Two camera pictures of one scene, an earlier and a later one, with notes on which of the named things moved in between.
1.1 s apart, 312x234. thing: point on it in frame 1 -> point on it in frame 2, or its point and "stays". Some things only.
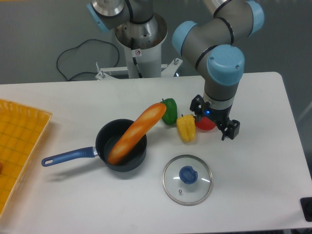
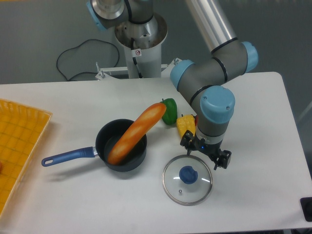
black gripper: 229,127 -> 223,158
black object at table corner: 306,204 stays
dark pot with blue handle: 107,136 stays
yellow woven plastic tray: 21,128 stays
